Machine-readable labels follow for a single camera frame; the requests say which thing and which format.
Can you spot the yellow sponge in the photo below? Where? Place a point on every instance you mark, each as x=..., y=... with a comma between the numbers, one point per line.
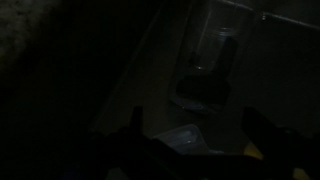
x=253, y=151

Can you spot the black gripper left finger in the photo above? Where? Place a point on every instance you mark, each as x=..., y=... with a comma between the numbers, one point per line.
x=136, y=123

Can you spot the clear drinking glass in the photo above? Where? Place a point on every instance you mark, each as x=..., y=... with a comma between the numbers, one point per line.
x=211, y=40

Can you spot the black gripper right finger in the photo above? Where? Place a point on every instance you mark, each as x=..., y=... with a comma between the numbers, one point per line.
x=266, y=133

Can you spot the dark steel kitchen sink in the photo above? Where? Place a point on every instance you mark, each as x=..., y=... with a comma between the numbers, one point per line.
x=146, y=86

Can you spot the clear flat plastic lid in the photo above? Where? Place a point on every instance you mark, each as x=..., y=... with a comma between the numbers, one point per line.
x=183, y=138

